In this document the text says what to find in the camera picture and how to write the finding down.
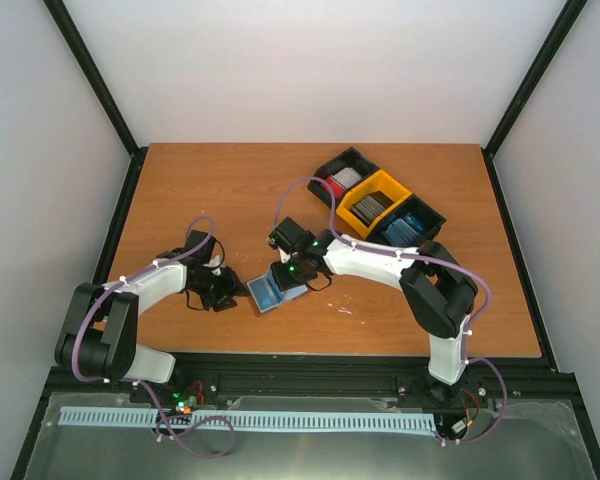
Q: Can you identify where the dark grey card stack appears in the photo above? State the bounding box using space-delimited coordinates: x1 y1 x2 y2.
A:
351 191 393 227

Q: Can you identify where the blue credit card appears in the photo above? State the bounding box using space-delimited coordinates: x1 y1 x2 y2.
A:
247 276 284 314

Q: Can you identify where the yellow bin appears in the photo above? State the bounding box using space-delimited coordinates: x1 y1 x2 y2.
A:
336 169 412 239

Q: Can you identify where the small circuit board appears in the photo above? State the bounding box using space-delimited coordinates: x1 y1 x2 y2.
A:
172 380 205 414

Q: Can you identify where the black frame post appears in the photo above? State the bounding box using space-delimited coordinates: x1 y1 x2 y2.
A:
482 0 590 155
42 0 141 156

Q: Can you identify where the right black frame post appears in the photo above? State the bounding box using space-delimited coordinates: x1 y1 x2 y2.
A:
482 0 590 155

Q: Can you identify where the brown leather card holder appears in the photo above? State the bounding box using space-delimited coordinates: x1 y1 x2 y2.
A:
246 268 309 314

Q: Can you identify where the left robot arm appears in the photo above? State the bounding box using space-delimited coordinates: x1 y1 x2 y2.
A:
54 230 248 403

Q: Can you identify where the blue card stack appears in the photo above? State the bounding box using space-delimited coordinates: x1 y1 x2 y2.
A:
382 213 426 247

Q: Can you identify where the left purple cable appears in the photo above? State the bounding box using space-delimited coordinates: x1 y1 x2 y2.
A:
72 214 237 457

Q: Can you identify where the red card stack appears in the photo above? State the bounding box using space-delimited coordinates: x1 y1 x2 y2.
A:
325 177 346 201

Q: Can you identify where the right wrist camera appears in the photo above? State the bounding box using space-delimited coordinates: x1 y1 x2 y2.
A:
277 247 292 264

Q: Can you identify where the light blue cable duct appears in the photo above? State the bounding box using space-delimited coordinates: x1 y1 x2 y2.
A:
57 406 436 436

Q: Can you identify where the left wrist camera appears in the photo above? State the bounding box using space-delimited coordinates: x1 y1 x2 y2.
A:
204 255 224 276

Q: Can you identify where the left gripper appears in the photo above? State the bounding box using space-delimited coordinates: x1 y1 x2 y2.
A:
188 266 249 312

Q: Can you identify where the right base connector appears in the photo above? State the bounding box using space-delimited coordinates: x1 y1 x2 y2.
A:
451 419 473 438

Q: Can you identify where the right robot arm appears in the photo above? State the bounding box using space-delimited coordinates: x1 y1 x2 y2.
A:
267 217 478 387

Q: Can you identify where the white card stack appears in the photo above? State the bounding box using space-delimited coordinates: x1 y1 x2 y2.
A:
332 167 362 189

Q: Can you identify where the black bin right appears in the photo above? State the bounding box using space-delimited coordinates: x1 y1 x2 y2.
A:
367 194 446 247

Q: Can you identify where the left black frame post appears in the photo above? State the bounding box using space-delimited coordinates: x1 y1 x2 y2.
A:
42 0 141 156

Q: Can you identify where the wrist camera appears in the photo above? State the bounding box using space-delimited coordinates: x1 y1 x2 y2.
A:
277 247 292 264
204 255 224 276

